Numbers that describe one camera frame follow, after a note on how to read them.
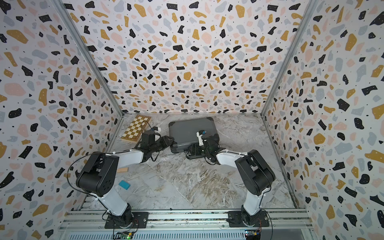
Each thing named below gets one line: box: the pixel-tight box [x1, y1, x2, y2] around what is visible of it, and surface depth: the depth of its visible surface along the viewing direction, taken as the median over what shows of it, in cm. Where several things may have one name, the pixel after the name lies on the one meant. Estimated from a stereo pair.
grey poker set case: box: [168, 117, 218, 154], surface depth 103 cm
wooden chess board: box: [120, 114, 152, 144], surface depth 110 cm
